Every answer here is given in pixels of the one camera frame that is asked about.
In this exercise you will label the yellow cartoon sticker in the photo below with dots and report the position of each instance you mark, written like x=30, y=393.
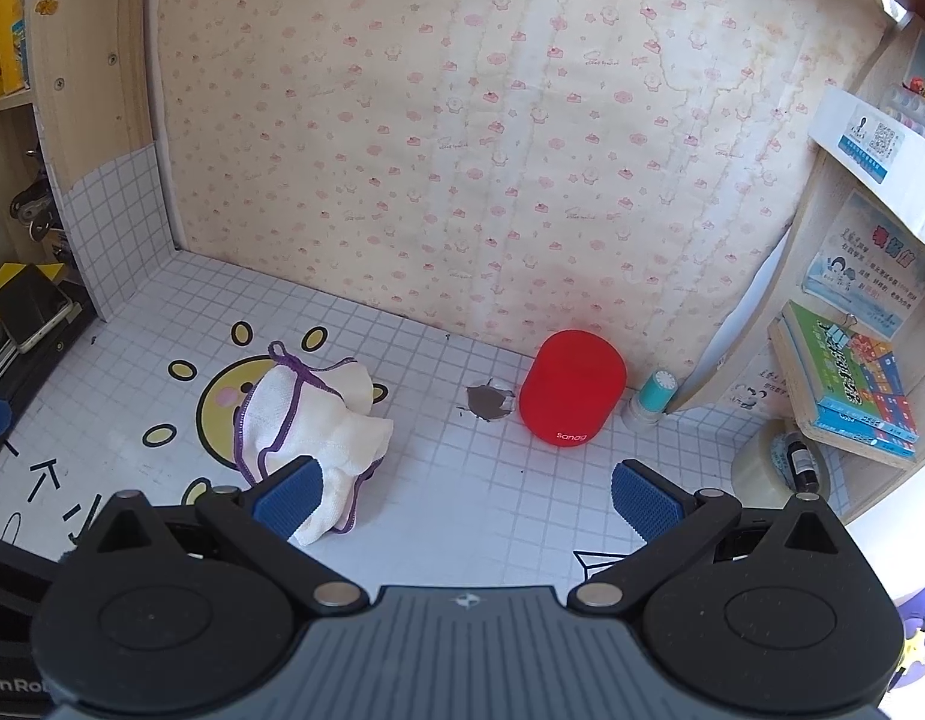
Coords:
x=48, y=3

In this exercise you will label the blue spine book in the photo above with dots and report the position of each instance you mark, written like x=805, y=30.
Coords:
x=867, y=429

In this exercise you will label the green cover book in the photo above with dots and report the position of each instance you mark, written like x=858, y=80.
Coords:
x=845, y=360

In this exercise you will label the wooden cabinet with tiled film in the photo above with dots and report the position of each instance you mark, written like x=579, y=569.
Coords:
x=87, y=90

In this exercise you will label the white towel purple edge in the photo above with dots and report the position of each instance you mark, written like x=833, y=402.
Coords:
x=305, y=420

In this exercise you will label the small cartoon poster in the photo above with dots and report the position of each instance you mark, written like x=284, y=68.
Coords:
x=755, y=390

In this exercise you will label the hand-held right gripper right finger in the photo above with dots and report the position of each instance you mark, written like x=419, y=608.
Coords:
x=642, y=502

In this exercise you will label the teal capped stamp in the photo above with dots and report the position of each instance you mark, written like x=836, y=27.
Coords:
x=654, y=394

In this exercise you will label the clear tape roll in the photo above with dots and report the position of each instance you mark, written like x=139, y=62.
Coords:
x=755, y=469

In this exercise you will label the small black bottle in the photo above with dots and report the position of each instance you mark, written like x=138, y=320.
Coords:
x=804, y=465

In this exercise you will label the white plastic tray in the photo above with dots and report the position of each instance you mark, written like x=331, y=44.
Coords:
x=912, y=116

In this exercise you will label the red round speaker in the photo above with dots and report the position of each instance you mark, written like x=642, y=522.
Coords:
x=571, y=382

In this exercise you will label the white cardboard box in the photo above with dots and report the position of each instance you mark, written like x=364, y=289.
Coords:
x=882, y=165

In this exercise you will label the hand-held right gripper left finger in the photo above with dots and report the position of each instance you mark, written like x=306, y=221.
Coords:
x=286, y=499

